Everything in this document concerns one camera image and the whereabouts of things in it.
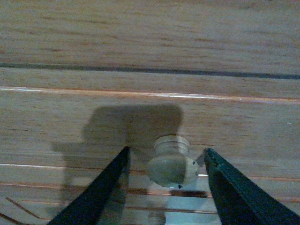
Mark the wooden nightstand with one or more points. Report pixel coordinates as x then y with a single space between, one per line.
234 38

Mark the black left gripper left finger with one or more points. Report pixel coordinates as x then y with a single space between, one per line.
102 202

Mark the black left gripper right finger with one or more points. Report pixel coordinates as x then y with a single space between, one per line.
238 200

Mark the drawer wooden knob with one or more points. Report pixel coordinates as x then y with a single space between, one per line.
171 167

